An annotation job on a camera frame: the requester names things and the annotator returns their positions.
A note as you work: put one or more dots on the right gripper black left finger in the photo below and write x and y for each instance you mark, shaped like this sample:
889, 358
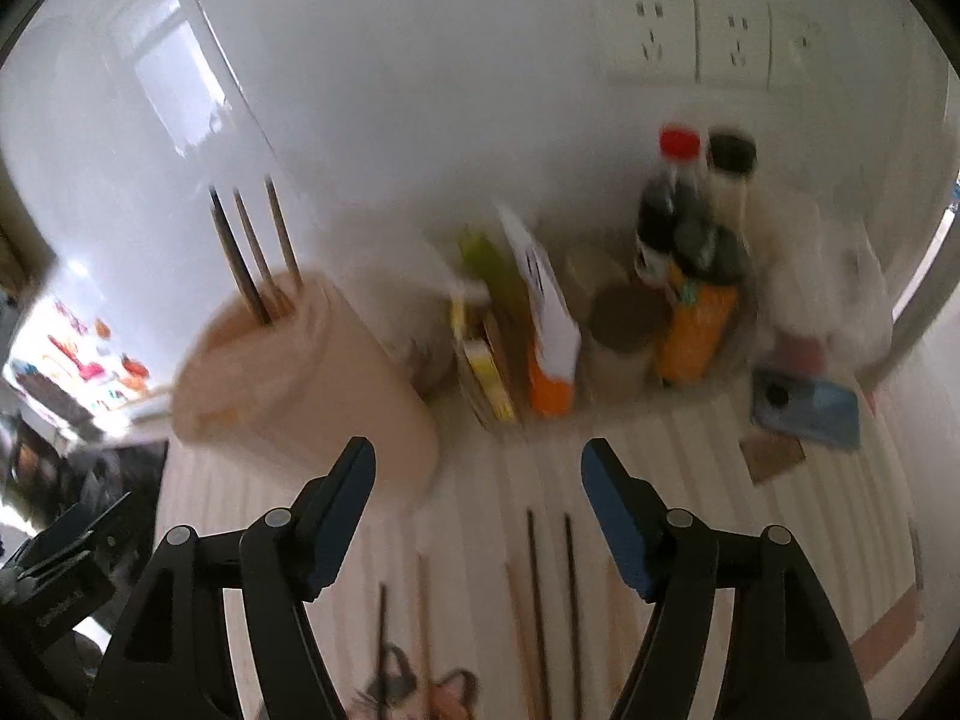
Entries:
170, 658

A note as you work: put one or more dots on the dark brown chopstick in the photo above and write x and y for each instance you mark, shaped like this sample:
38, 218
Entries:
381, 631

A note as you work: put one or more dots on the thin black chopstick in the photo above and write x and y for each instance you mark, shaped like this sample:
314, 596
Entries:
574, 624

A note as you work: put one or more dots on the brown card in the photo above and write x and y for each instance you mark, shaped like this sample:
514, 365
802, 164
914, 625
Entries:
769, 455

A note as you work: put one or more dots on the cat shaped mat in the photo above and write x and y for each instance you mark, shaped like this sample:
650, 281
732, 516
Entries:
398, 692

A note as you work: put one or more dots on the cream cylindrical utensil holder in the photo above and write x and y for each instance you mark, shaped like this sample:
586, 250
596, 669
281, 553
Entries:
287, 397

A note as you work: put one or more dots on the orange label jar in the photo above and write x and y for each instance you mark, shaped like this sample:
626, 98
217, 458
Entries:
706, 274

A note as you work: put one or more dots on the white plastic bag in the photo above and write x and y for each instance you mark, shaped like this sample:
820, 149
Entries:
823, 296

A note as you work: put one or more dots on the brown lid jar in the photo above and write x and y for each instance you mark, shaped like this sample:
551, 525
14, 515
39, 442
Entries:
626, 321

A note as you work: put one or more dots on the yellow seasoning box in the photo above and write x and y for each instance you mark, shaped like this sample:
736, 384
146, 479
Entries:
482, 363

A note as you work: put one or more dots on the red cap sauce bottle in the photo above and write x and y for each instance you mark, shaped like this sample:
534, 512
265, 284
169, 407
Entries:
670, 195

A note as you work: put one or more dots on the green snack packet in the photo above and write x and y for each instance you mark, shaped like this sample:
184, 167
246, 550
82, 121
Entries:
484, 261

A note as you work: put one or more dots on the black cap sauce bottle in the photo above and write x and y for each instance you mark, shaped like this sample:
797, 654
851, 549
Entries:
731, 160

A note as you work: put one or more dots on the colourful wall stickers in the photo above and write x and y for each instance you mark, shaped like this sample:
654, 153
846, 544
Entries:
73, 366

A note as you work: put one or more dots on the white wall socket panel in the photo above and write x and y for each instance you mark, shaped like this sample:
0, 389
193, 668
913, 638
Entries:
749, 44

